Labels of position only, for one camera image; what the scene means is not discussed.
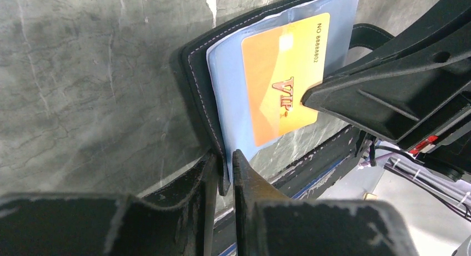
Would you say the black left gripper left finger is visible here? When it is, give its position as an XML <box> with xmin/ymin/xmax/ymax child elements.
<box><xmin>1</xmin><ymin>153</ymin><xmax>218</xmax><ymax>255</ymax></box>

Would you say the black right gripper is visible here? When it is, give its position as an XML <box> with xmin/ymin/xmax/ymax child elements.
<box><xmin>302</xmin><ymin>23</ymin><xmax>470</xmax><ymax>181</ymax></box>

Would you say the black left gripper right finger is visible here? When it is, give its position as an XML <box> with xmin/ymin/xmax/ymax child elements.
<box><xmin>232</xmin><ymin>150</ymin><xmax>418</xmax><ymax>255</ymax></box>

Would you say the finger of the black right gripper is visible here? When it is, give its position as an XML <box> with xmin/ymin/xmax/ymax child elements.
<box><xmin>331</xmin><ymin>0</ymin><xmax>470</xmax><ymax>78</ymax></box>

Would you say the black card holder wallet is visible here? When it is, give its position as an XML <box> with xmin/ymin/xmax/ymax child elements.
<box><xmin>181</xmin><ymin>0</ymin><xmax>359</xmax><ymax>195</ymax></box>

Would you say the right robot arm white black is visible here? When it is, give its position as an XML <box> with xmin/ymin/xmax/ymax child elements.
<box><xmin>302</xmin><ymin>0</ymin><xmax>470</xmax><ymax>222</ymax></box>

